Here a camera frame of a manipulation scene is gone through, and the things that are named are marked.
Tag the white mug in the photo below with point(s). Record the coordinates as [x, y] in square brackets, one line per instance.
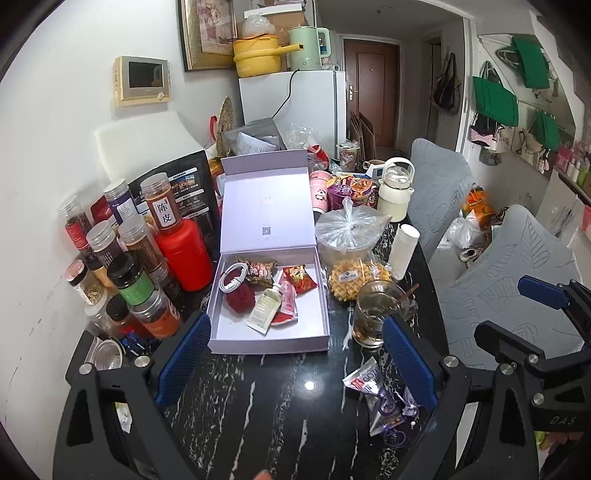
[374, 167]

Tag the large grey chair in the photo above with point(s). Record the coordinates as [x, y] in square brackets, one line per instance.
[503, 277]

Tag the small lotion bottle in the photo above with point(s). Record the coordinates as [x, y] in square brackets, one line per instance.
[265, 307]

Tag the brown door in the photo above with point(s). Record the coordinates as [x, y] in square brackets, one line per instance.
[374, 87]

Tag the pink panda cup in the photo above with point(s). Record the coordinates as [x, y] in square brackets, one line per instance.
[318, 194]

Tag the milk tea cup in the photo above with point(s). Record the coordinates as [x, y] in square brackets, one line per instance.
[348, 154]

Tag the small red snack packet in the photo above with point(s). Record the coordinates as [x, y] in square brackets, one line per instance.
[300, 279]

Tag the small amber sauce bottle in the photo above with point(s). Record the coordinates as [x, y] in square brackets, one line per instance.
[117, 316]

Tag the black hanging bag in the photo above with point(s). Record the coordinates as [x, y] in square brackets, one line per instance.
[445, 90]

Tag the silver snack packet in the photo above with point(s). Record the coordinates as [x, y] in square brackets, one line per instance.
[364, 378]

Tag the dark red knitted scrunchie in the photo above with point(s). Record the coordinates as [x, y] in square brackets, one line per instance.
[240, 300]

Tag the lavender gift box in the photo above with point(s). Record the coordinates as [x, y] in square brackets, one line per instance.
[265, 198]

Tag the green tote bag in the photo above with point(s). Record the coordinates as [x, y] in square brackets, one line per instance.
[494, 99]
[547, 129]
[531, 60]

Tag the brown spice jar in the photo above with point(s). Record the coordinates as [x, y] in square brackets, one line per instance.
[143, 244]

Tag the cream water bottle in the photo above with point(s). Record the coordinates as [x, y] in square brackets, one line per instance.
[392, 194]

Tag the white cylinder tumbler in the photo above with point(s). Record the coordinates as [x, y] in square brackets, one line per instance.
[404, 251]

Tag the flat cardboard sheets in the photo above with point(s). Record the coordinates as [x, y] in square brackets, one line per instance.
[362, 134]

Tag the black standing pouch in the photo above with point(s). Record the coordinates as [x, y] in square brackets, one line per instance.
[194, 184]

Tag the woven straw fan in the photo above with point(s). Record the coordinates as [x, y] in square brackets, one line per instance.
[225, 124]

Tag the glass mug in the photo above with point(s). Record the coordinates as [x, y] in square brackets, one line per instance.
[376, 314]

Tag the pink squeeze pouch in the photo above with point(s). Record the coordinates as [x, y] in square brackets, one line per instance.
[288, 300]

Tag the small grey chair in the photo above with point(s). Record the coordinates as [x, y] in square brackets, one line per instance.
[438, 184]

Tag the bowl in plastic bag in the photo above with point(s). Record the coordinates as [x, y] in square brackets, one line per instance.
[351, 230]

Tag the brown candy packet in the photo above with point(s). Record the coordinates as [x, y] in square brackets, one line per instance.
[258, 272]

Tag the white fridge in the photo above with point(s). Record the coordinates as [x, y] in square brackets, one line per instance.
[295, 101]

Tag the purple instant noodle bowl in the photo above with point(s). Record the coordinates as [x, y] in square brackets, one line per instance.
[353, 191]

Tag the cardboard box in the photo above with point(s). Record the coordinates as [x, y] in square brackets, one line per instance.
[286, 18]

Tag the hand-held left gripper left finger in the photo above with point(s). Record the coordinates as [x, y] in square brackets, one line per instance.
[182, 364]

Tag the blue label spice jar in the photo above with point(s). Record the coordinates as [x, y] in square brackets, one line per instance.
[120, 201]

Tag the red spice jar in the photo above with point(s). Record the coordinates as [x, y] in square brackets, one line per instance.
[76, 217]

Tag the green label black-lid jar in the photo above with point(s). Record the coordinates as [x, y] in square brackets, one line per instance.
[131, 284]

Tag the seed jar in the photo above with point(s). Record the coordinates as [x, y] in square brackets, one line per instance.
[85, 286]

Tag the wall intercom panel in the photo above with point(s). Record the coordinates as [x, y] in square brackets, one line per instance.
[143, 78]

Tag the grey mailer pouch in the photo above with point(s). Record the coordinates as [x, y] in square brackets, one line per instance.
[256, 138]

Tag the red plastic bottle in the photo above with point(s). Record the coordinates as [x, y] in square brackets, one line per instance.
[184, 251]

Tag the dark spice jar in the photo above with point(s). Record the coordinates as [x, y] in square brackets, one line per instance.
[104, 244]

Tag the packed waffles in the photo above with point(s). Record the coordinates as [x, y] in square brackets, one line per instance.
[358, 279]

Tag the green electric kettle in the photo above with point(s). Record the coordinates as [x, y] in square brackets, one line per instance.
[307, 46]

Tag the orange plastic bag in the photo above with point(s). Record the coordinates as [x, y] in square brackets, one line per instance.
[478, 203]

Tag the yellow cooking pot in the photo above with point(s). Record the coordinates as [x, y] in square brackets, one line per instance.
[256, 55]

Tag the framed picture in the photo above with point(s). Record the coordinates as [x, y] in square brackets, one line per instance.
[205, 32]

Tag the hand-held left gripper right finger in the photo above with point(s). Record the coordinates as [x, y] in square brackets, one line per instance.
[408, 364]

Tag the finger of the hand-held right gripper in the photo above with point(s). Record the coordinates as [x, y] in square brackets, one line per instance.
[542, 291]
[508, 344]

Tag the white-labelled orange spice jar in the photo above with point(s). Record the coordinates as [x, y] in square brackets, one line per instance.
[161, 203]

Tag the crumpled clear bag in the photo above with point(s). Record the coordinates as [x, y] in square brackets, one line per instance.
[302, 136]

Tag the white plastic bags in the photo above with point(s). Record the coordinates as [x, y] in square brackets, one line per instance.
[461, 230]

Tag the orange chili powder jar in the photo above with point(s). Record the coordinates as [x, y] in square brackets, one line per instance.
[157, 316]

